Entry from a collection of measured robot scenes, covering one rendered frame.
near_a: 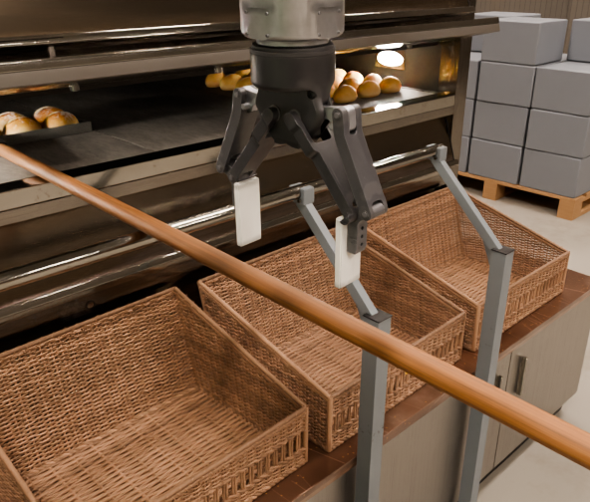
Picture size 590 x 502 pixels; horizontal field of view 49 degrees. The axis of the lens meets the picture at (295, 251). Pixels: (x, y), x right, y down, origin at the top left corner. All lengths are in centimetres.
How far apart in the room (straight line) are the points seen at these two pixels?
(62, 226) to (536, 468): 177
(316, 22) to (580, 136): 419
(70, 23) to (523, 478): 196
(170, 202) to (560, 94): 348
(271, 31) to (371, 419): 102
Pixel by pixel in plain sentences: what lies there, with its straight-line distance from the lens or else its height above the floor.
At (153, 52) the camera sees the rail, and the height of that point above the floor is 144.
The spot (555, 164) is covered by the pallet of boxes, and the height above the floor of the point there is 36.
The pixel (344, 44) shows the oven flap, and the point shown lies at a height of 141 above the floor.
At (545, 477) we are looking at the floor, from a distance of 248.
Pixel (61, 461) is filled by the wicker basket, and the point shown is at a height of 59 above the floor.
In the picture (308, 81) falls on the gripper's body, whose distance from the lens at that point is 56.
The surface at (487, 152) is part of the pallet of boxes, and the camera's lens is 501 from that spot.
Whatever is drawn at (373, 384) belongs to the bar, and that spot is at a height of 80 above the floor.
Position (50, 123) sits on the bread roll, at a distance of 184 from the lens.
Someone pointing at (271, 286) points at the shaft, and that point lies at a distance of 86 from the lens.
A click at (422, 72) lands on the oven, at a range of 249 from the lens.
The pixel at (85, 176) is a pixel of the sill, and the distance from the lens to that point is 148.
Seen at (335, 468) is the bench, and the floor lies 58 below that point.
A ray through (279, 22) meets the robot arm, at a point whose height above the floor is 155.
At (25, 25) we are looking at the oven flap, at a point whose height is 149.
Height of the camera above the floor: 159
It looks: 24 degrees down
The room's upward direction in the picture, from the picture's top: straight up
